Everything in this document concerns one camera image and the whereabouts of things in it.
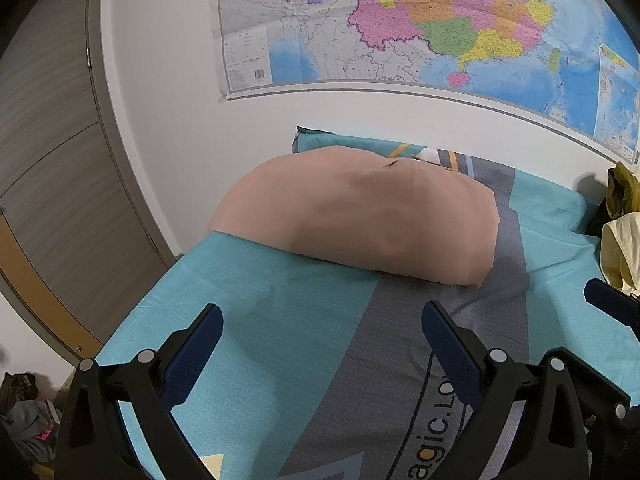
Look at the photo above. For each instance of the teal grey printed bed sheet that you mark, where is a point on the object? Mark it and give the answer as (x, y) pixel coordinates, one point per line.
(300, 360)

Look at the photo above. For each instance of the heap of dark clothes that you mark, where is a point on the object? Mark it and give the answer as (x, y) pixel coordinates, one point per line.
(25, 420)

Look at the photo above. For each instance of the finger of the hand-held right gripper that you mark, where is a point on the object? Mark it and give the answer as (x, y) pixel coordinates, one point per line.
(607, 297)
(600, 395)

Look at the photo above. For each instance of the grey wooden wardrobe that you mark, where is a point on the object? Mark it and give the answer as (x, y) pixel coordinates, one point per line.
(60, 135)

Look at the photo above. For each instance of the cream coat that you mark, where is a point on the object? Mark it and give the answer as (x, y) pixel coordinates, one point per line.
(622, 252)

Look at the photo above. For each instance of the mustard olive garment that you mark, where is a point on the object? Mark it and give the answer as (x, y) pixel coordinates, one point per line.
(625, 190)

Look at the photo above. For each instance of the colourful wall map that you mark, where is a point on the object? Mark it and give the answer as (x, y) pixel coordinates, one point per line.
(400, 10)

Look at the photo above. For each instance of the pink coat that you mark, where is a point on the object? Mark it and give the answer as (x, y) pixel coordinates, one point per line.
(360, 210)

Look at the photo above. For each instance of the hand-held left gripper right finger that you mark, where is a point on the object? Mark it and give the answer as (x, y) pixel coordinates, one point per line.
(450, 355)

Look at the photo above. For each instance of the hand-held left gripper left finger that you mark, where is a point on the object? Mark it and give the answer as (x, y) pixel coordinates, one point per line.
(197, 350)

